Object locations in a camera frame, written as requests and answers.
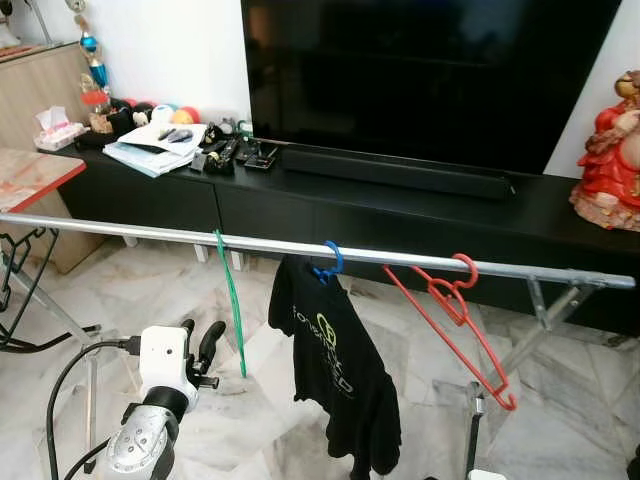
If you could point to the green plastic hanger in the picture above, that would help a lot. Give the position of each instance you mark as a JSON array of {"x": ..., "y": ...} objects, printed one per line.
[{"x": 234, "y": 310}]

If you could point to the blue plastic hanger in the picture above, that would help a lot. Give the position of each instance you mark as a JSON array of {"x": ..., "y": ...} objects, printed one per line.
[{"x": 338, "y": 258}]

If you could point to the red plastic hanger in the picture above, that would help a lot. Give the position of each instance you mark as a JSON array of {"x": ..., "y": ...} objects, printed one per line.
[{"x": 445, "y": 290}]

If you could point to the silver metal clothes rack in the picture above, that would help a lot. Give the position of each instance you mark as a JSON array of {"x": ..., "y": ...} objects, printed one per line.
[{"x": 150, "y": 233}]

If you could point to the black fonemax print T-shirt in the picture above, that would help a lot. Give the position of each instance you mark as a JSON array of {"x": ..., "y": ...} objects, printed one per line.
[{"x": 330, "y": 370}]

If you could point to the stack of white papers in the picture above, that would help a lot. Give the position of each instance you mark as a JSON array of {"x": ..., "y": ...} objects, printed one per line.
[{"x": 150, "y": 150}]

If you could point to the dark sofa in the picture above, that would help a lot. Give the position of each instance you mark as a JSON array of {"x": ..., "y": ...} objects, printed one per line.
[{"x": 634, "y": 465}]

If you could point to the orange ball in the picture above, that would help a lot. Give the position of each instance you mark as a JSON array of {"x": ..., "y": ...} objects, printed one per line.
[{"x": 187, "y": 115}]

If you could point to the marble top folding table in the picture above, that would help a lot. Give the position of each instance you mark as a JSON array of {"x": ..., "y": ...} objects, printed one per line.
[{"x": 30, "y": 178}]

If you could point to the black plush toy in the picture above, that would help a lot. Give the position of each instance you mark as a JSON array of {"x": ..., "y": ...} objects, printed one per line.
[{"x": 130, "y": 112}]

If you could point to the black television console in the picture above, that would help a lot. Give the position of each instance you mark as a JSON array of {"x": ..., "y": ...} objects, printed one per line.
[{"x": 400, "y": 225}]

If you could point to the jar with red lid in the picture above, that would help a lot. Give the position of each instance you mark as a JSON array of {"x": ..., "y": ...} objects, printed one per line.
[{"x": 100, "y": 120}]

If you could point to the white tissue pack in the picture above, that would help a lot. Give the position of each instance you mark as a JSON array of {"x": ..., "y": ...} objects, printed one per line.
[{"x": 60, "y": 130}]

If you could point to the red robed figurine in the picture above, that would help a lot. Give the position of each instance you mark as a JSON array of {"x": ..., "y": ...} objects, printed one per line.
[{"x": 610, "y": 160}]

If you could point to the light wooden cabinet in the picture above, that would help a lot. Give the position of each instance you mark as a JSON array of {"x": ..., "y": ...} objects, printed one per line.
[{"x": 25, "y": 90}]

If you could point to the blue gold trophy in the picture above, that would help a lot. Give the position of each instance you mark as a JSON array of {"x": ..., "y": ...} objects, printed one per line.
[{"x": 88, "y": 42}]

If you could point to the black flat television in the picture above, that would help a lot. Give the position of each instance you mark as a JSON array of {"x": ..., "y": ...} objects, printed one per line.
[{"x": 420, "y": 70}]

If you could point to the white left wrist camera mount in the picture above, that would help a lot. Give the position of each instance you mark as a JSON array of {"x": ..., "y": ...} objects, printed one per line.
[{"x": 165, "y": 360}]

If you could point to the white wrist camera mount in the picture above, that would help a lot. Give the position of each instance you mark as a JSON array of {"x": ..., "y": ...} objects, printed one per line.
[
  {"x": 487, "y": 475},
  {"x": 165, "y": 360}
]

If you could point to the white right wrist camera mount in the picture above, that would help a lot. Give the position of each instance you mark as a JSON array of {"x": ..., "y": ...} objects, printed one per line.
[{"x": 487, "y": 475}]

